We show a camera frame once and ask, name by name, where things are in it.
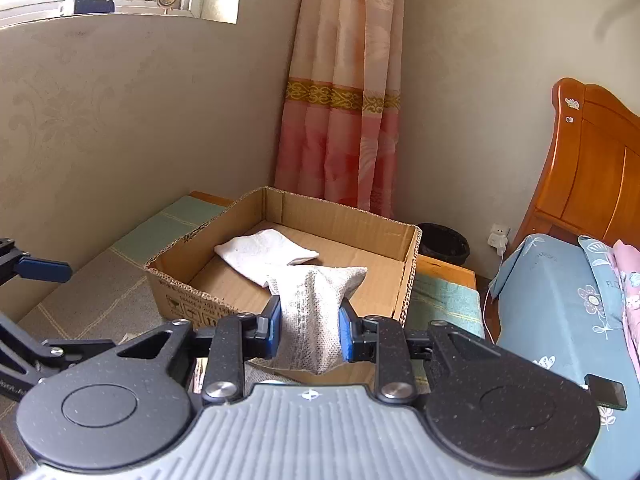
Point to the cardboard box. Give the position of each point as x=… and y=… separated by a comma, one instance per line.
x=325, y=220

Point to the black waste bin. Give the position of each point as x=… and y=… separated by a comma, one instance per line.
x=445, y=242

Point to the pink patterned curtain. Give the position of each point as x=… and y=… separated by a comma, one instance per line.
x=340, y=110

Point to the pink floral cloth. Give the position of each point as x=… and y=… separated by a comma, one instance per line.
x=631, y=290

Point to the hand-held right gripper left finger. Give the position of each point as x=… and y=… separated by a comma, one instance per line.
x=271, y=327

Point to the dark object on windowsill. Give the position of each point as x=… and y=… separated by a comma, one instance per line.
x=92, y=6

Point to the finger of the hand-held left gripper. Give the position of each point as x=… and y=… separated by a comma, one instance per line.
x=22, y=342
x=45, y=270

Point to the white wall socket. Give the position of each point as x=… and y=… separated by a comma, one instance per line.
x=499, y=237

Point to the grey woven pouch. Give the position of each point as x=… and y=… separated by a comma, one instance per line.
x=310, y=310

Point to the green grey checked sheet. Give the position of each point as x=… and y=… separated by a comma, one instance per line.
x=90, y=285

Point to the wooden headboard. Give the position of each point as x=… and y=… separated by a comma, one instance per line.
x=590, y=170

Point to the blue floral pillow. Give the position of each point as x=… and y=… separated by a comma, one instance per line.
x=602, y=280

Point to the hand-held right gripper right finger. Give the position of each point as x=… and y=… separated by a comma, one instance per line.
x=346, y=335

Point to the blue floral bedsheet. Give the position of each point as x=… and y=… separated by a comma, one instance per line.
x=545, y=300

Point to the cartoon sticker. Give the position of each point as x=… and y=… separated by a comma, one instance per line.
x=572, y=104

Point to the white folded cloth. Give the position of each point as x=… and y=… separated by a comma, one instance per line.
x=260, y=252

